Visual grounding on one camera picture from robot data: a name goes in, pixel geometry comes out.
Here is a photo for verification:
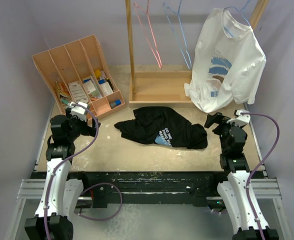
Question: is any blue capped bottle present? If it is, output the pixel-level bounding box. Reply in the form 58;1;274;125
109;99;122;109

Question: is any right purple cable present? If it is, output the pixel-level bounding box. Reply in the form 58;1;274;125
210;112;281;240

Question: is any white t-shirt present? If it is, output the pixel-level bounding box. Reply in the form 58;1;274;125
184;8;267;113

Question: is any black t-shirt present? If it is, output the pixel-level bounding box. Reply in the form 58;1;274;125
114;106;208;150

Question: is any pink desk organizer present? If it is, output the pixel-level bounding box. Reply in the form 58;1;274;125
32;35;125;119

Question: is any spiral notebook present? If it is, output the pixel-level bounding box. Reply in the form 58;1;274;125
55;81;71;99

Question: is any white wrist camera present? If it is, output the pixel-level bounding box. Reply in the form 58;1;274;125
227;109;251;127
69;101;89;122

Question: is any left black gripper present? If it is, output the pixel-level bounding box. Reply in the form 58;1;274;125
65;108;100;142

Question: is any white red box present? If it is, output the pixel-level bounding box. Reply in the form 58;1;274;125
83;80;99;98

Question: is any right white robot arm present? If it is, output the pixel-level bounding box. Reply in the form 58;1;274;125
204;109;279;240

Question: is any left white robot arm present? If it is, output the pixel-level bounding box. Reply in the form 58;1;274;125
24;102;100;240

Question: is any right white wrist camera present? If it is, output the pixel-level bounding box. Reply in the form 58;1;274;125
227;109;251;127

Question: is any white paper card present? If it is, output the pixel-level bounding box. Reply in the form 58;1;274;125
68;81;89;104

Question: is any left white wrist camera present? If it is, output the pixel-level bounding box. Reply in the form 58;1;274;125
69;101;89;122

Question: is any purple cable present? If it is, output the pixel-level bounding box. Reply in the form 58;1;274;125
43;104;124;240
210;112;281;240

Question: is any wooden clothes rack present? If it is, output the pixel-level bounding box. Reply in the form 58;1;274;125
129;0;268;105

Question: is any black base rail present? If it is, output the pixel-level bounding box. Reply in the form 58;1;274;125
29;171;265;208

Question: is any blue wire hanger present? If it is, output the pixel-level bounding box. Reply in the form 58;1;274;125
162;0;193;70

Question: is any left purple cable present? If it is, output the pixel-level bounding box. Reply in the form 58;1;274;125
43;104;124;240

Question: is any blue hanger under white shirt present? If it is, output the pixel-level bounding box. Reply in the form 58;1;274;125
222;0;252;30

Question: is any aluminium frame rail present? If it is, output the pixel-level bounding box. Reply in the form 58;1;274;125
5;178;293;240

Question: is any pink wire hanger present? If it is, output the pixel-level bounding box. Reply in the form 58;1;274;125
133;0;163;69

